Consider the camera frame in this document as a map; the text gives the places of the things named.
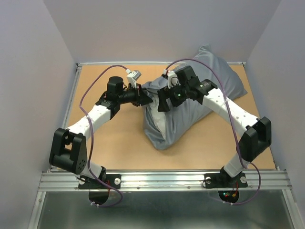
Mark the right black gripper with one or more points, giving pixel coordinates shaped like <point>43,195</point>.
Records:
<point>169,91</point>

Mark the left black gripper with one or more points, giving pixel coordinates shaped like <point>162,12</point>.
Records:
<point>141,98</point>

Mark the white pillow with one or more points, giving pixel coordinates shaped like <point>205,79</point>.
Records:
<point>158,118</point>

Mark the grey pillowcase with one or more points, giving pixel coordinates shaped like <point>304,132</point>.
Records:
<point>179,119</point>

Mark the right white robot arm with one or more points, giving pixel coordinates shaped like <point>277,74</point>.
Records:
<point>255,132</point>

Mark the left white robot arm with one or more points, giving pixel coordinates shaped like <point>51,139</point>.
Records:
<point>69,146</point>

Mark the metal front panel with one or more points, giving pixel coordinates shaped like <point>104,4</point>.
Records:
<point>164,210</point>

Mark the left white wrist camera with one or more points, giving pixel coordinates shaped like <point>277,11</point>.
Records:
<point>132,77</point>

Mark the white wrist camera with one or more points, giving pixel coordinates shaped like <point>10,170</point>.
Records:
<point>132,77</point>
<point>172,78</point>

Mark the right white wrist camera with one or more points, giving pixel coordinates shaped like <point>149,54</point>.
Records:
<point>172,78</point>

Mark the aluminium frame rail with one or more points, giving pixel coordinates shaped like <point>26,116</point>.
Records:
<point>163,180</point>

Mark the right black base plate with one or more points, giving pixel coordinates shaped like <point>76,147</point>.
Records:
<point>218,180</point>

